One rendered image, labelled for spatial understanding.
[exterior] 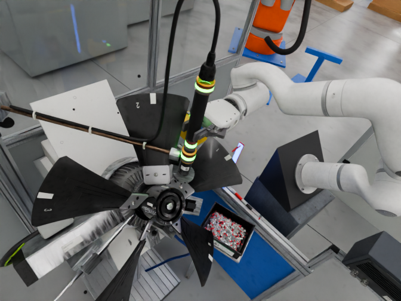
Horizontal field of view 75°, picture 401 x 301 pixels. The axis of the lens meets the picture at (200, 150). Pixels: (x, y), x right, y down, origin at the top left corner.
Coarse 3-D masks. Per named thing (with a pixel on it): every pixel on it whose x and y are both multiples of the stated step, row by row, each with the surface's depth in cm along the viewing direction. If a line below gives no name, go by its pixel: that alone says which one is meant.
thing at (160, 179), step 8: (144, 168) 85; (152, 168) 84; (160, 168) 84; (168, 168) 84; (144, 176) 85; (152, 176) 85; (160, 176) 84; (168, 176) 84; (152, 184) 85; (160, 184) 85
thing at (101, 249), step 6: (132, 216) 88; (126, 222) 86; (120, 228) 85; (114, 234) 84; (108, 240) 83; (102, 246) 81; (108, 246) 82; (96, 252) 80; (102, 252) 81; (78, 276) 77; (72, 282) 76; (66, 288) 75; (60, 294) 75; (54, 300) 74
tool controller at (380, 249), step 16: (368, 240) 91; (384, 240) 85; (352, 256) 93; (368, 256) 83; (384, 256) 82; (400, 256) 82; (352, 272) 93; (368, 272) 88; (384, 272) 82; (400, 272) 80; (384, 288) 87; (400, 288) 81
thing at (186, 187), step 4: (172, 180) 92; (176, 180) 93; (168, 184) 91; (172, 184) 91; (176, 184) 92; (184, 184) 92; (188, 184) 92; (184, 188) 91; (188, 188) 91; (192, 188) 92; (184, 192) 90; (188, 192) 90; (192, 192) 91; (184, 196) 89
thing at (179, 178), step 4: (172, 148) 79; (172, 152) 78; (180, 152) 80; (172, 156) 78; (176, 156) 77; (172, 160) 79; (176, 160) 79; (180, 160) 82; (176, 164) 79; (172, 168) 82; (176, 168) 82; (192, 168) 86; (172, 172) 83; (176, 172) 83; (192, 172) 85; (176, 176) 83; (180, 176) 83; (184, 176) 84; (188, 176) 84; (192, 176) 84; (180, 180) 82; (184, 180) 83; (188, 180) 83
